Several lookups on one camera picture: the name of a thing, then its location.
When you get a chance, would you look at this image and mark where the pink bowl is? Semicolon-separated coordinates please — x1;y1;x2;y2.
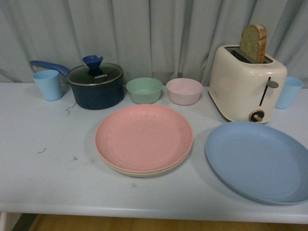
166;78;203;105

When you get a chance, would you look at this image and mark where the blue plate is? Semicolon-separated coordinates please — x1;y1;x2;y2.
205;122;308;205

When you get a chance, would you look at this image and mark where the cream toaster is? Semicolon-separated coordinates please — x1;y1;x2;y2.
208;45;287;123

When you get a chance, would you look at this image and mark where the bread slice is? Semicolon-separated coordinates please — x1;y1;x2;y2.
240;24;268;64

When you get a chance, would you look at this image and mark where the pink plate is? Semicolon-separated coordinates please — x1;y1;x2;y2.
95;104;193;173

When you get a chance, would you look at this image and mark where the grey curtain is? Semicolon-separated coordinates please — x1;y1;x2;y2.
0;0;308;85

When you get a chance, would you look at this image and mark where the left light blue cup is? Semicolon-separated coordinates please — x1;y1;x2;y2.
33;70;63;101

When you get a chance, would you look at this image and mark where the right light blue cup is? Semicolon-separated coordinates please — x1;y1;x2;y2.
275;76;304;109

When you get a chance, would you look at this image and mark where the dark blue saucepan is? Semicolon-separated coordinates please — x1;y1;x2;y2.
30;61;124;110

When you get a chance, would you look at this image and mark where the glass pot lid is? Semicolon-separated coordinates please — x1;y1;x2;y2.
67;55;123;87

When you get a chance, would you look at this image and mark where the green bowl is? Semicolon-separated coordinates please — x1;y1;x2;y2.
126;77;163;104

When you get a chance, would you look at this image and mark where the light blue cup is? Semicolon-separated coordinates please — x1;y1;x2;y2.
33;70;63;101
275;76;304;109

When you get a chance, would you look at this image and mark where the beige plate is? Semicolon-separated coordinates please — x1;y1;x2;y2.
102;147;192;178

